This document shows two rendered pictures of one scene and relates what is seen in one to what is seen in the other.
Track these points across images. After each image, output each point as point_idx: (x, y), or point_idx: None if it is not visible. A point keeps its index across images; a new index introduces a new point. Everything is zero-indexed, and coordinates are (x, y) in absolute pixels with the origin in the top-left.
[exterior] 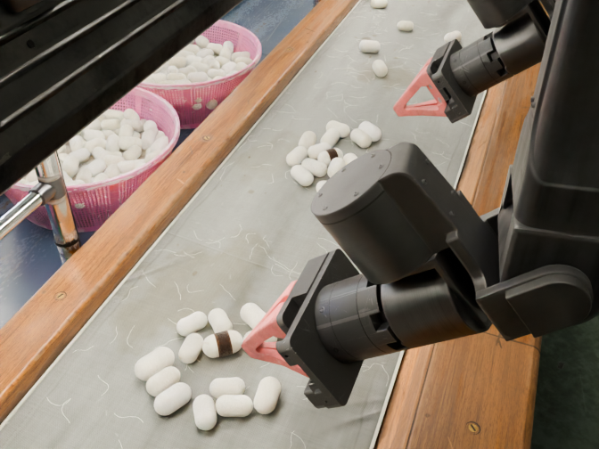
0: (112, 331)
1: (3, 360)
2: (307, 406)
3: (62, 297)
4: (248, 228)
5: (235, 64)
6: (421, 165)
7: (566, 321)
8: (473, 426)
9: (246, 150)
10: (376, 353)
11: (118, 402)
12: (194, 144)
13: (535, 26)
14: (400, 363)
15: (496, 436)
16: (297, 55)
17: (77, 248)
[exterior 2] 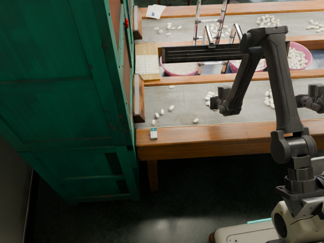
0: (213, 87)
1: (199, 78)
2: (217, 114)
3: (212, 77)
4: (247, 92)
5: (299, 66)
6: (227, 89)
7: (221, 113)
8: (226, 132)
9: (268, 82)
10: (216, 107)
11: (203, 93)
12: (259, 74)
13: (312, 101)
14: (234, 123)
15: (226, 135)
16: (310, 74)
17: (222, 73)
